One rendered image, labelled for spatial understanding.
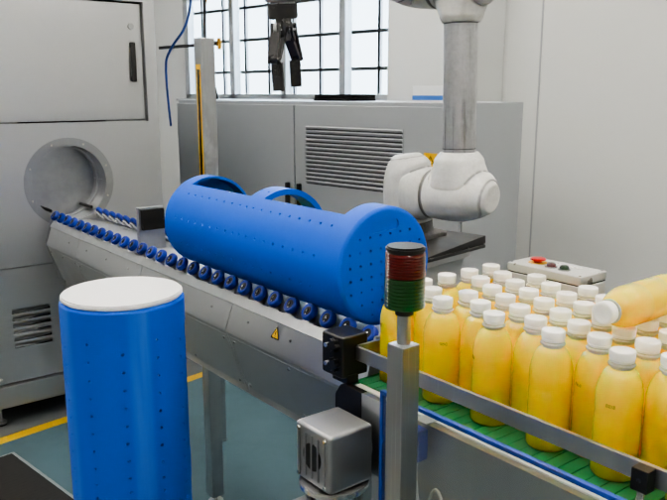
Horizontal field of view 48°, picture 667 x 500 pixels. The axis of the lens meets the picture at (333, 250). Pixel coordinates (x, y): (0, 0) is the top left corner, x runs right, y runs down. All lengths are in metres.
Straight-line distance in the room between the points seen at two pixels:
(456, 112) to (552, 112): 2.37
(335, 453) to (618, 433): 0.52
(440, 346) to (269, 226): 0.64
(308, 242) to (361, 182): 2.02
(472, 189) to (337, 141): 1.71
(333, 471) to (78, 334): 0.65
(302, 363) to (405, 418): 0.66
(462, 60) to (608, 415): 1.30
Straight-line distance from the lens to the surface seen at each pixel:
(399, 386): 1.21
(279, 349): 1.93
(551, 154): 4.61
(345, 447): 1.47
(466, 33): 2.27
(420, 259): 1.15
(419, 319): 1.52
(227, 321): 2.15
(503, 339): 1.37
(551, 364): 1.29
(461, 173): 2.24
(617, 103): 4.43
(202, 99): 3.04
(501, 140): 3.67
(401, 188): 2.36
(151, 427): 1.80
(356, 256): 1.69
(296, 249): 1.79
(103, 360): 1.74
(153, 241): 2.84
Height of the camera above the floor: 1.49
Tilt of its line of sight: 12 degrees down
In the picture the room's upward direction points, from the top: straight up
